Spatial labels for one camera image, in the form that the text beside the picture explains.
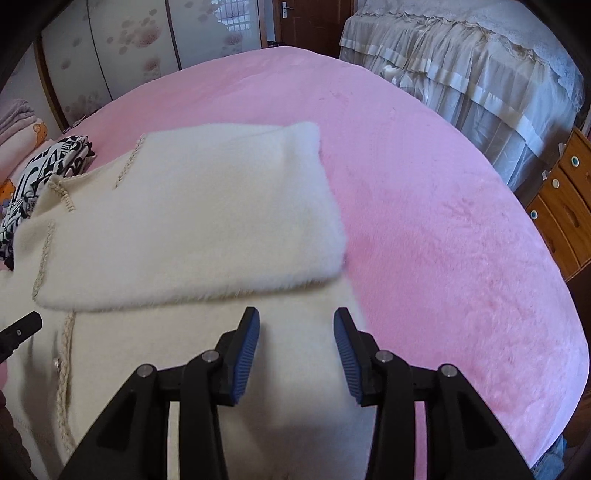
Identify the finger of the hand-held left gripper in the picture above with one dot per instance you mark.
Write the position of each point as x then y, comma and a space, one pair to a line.
21, 330

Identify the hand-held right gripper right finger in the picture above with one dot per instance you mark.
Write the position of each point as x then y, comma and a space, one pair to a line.
346, 355

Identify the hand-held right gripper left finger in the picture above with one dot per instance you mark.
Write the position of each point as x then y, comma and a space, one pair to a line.
244, 355

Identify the white fluffy coat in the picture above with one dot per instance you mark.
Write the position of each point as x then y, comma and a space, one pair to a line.
194, 217

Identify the person's left forearm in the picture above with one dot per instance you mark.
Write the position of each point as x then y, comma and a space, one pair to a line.
11, 438

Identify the pink bed blanket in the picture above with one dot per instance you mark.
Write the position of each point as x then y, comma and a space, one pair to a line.
438, 230

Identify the black and white printed garment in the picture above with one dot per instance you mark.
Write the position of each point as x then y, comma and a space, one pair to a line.
51, 161

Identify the cartoon print quilt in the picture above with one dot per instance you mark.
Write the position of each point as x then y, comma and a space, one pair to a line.
21, 147

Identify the mauve folded blanket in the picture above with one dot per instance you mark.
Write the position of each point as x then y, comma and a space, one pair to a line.
14, 117

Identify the blue cloth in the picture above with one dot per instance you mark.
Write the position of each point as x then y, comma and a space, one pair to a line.
554, 454

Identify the wooden dresser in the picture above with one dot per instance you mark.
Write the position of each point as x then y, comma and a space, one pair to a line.
565, 207

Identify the floral sliding door wardrobe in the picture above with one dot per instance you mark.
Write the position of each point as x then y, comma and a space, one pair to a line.
138, 50

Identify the bed with cream frilled cover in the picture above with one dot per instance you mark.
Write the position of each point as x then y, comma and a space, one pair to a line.
471, 69

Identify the brown wooden door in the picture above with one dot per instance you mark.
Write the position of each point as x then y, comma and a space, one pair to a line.
318, 23

